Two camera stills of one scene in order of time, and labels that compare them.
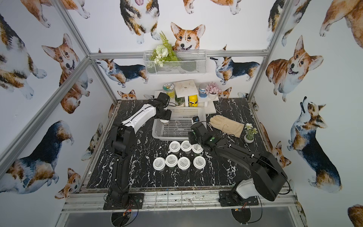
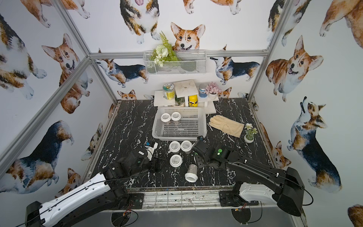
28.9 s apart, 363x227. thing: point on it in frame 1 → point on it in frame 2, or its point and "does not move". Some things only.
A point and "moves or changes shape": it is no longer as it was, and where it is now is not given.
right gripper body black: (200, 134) → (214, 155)
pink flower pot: (212, 90) does not move
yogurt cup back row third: (186, 146) does not move
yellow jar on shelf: (193, 100) does not move
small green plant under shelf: (180, 100) does not move
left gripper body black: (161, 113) → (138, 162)
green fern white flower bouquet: (163, 52) does not move
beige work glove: (227, 126) does not move
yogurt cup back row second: (174, 147) does not move
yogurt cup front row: (159, 163) moves or changes shape
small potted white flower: (249, 137) does not move
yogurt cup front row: (184, 163) → (192, 176)
